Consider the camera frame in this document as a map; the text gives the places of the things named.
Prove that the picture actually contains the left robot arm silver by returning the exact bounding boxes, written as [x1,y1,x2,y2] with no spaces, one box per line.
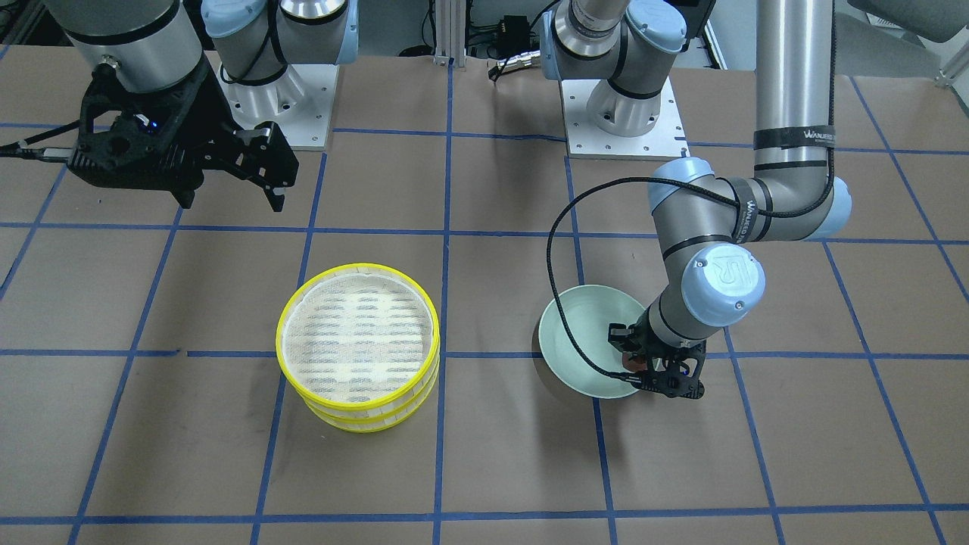
[537,1,852,400]

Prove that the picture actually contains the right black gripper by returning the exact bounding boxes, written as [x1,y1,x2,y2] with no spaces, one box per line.
[67,58,300,213]

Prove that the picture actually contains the mint green plate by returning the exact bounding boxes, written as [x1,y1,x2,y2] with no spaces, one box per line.
[537,284,645,400]

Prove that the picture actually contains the aluminium frame post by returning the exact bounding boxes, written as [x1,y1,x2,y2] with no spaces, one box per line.
[432,0,469,70]

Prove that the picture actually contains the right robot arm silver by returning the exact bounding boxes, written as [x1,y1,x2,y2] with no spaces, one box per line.
[33,1,359,213]

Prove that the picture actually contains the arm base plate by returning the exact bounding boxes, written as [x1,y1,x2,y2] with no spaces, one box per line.
[219,64,340,151]
[560,77,691,161]

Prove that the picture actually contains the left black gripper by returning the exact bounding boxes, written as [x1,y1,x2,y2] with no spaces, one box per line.
[608,313,706,400]

